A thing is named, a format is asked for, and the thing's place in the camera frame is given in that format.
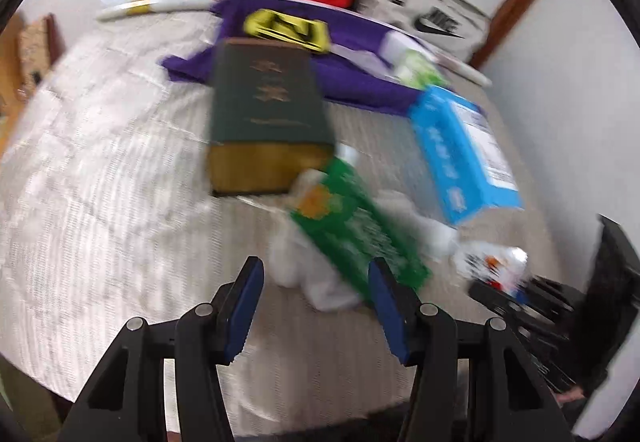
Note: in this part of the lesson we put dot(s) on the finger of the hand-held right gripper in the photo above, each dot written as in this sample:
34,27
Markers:
510,309
555,292

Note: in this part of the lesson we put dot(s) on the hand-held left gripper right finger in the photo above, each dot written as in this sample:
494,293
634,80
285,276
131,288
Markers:
390,312

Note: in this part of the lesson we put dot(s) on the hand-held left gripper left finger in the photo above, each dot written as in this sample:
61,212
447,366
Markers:
245,307

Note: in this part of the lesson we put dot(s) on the small white printed packet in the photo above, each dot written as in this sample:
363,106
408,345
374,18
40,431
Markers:
495,262

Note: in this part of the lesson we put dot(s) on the green tissue packet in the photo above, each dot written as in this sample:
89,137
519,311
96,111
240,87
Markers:
350,222

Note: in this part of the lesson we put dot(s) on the light green wet wipe packet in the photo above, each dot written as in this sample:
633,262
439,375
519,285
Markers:
415,70

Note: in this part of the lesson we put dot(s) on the yellow toy car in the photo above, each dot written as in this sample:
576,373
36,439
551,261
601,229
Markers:
285,28

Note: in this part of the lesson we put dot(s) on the person's right hand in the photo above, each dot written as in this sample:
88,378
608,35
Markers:
570,393

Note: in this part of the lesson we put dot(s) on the white crumpled plastic bag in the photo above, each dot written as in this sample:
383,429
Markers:
320,282

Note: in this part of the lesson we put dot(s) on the blue tissue box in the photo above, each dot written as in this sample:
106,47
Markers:
450,147

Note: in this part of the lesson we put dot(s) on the dark green thick book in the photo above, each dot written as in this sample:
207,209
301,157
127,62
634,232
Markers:
265,112

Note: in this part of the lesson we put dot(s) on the striped grey mattress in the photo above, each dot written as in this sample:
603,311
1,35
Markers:
100,172

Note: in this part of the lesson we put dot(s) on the purple towel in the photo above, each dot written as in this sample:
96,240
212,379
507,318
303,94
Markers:
360,87

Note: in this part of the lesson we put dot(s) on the grey white sports bag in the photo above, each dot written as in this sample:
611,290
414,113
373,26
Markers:
425,7

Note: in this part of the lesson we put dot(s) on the wooden headboard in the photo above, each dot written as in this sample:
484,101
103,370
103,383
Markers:
10,82

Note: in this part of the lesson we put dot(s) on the brown patterned box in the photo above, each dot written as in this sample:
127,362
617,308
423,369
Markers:
37,47

